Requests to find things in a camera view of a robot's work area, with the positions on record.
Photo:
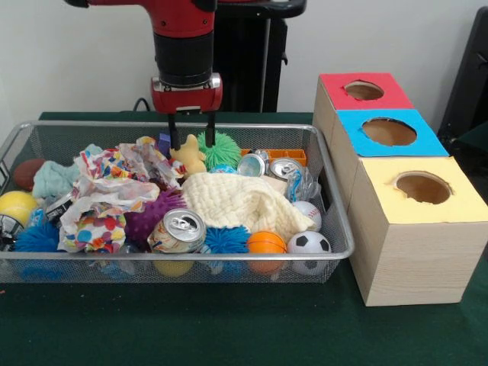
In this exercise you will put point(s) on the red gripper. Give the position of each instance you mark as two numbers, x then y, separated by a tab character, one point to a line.
187	97

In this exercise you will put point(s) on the yellow plush toy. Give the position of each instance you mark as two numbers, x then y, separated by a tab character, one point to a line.
188	156

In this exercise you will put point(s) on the green fuzzy toy with eyes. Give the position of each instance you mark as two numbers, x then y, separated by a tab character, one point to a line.
223	151

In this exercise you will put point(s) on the purple spiky ball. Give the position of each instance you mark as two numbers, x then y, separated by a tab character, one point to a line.
149	217

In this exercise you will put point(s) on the colourful patterned cloth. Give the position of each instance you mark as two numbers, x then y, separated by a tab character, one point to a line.
103	191

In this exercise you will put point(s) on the light teal knitted cloth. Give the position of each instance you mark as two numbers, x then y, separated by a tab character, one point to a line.
53	181

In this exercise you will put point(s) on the dark red ball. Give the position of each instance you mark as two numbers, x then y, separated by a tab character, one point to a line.
29	174

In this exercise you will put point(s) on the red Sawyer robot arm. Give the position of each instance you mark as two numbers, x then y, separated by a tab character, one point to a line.
183	38

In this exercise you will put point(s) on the clear mesh bin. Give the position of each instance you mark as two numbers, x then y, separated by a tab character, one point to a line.
343	229

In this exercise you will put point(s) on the wooden box with three holes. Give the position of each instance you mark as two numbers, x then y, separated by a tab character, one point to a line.
412	259

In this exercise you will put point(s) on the cream knitted cloth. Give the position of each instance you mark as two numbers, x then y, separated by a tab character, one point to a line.
244	204

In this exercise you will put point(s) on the crushed silver can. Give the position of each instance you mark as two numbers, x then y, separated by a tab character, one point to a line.
177	231

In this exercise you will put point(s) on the orange toy block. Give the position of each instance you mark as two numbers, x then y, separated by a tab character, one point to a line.
291	155

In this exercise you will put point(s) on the small orange basketball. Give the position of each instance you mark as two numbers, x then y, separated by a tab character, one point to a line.
265	242

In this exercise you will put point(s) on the black silver drink can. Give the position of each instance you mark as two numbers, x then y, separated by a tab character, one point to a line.
55	210

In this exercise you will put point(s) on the small soccer ball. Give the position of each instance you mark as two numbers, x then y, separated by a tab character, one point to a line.
308	244

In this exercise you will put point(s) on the blue spiky ball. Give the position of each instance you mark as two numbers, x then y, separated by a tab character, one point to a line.
34	238

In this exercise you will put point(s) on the yellow ball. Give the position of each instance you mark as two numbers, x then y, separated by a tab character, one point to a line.
15	206

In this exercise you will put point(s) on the crushed black drink can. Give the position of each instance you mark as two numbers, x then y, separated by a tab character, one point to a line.
8	231

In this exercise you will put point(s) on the black chair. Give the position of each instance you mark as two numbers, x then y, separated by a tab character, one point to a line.
473	84

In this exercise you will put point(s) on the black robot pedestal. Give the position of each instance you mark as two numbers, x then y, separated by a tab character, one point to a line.
252	69

